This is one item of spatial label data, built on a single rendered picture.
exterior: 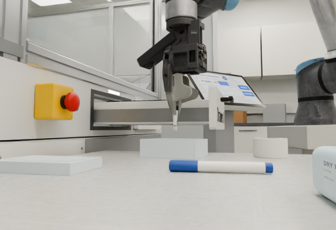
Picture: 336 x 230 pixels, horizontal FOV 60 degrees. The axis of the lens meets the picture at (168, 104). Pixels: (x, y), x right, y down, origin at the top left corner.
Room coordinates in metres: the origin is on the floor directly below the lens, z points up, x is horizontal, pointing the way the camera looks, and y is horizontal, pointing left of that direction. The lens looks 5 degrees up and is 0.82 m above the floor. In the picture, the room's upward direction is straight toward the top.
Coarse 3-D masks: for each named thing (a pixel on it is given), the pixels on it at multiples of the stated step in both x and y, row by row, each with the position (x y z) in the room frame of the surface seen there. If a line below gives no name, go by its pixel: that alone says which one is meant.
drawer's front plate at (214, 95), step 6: (210, 90) 0.71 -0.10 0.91; (216, 90) 0.73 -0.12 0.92; (210, 96) 0.71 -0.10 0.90; (216, 96) 0.73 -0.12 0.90; (222, 96) 0.92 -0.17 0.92; (210, 102) 0.71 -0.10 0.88; (216, 102) 0.72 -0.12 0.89; (222, 102) 0.92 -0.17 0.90; (210, 108) 0.71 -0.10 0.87; (216, 108) 0.72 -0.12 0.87; (222, 108) 0.91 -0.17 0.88; (210, 114) 0.71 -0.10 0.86; (216, 114) 0.72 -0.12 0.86; (210, 120) 0.71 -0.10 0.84; (216, 120) 0.72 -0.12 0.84; (210, 126) 0.71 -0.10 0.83; (216, 126) 0.71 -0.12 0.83; (222, 126) 0.90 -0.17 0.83
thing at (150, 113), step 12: (96, 108) 0.81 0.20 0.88; (108, 108) 0.80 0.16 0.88; (120, 108) 0.79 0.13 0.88; (132, 108) 0.78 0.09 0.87; (144, 108) 0.77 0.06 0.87; (156, 108) 0.76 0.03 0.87; (168, 108) 0.75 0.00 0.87; (192, 108) 0.73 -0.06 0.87; (204, 108) 0.73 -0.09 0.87; (96, 120) 0.80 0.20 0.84; (108, 120) 0.79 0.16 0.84; (120, 120) 0.78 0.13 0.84; (132, 120) 0.78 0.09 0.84; (144, 120) 0.77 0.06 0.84; (156, 120) 0.76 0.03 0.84; (168, 120) 0.75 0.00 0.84; (180, 120) 0.74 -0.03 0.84; (192, 120) 0.73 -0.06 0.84; (204, 120) 0.73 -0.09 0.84
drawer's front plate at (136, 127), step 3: (135, 126) 1.09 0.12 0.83; (138, 126) 1.10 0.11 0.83; (141, 126) 1.13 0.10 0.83; (144, 126) 1.16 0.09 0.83; (147, 126) 1.20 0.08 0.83; (150, 126) 1.24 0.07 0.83; (153, 126) 1.28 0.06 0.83; (156, 126) 1.32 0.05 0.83; (159, 126) 1.37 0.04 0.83; (135, 129) 1.10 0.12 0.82; (138, 129) 1.10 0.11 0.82; (141, 129) 1.13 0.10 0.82; (144, 129) 1.17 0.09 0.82; (147, 129) 1.20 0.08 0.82; (150, 129) 1.24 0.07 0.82; (153, 129) 1.28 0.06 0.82; (156, 129) 1.32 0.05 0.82
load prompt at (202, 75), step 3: (198, 75) 1.76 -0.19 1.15; (201, 75) 1.78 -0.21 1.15; (204, 75) 1.80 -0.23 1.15; (207, 75) 1.81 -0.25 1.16; (210, 75) 1.83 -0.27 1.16; (213, 75) 1.85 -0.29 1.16; (216, 75) 1.87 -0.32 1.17; (219, 75) 1.88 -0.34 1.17; (222, 75) 1.90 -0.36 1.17; (210, 78) 1.80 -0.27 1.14; (213, 78) 1.82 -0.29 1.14; (216, 78) 1.84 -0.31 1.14; (219, 78) 1.86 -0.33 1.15; (222, 78) 1.87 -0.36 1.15; (225, 78) 1.89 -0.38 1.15; (228, 78) 1.91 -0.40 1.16
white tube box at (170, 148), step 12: (144, 144) 0.62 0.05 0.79; (156, 144) 0.61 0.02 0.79; (168, 144) 0.60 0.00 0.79; (180, 144) 0.58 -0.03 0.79; (192, 144) 0.57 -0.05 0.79; (204, 144) 0.63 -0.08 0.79; (144, 156) 0.62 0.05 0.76; (156, 156) 0.61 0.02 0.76; (168, 156) 0.60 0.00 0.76; (180, 156) 0.58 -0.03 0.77; (192, 156) 0.57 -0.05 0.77; (204, 156) 0.63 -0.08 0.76
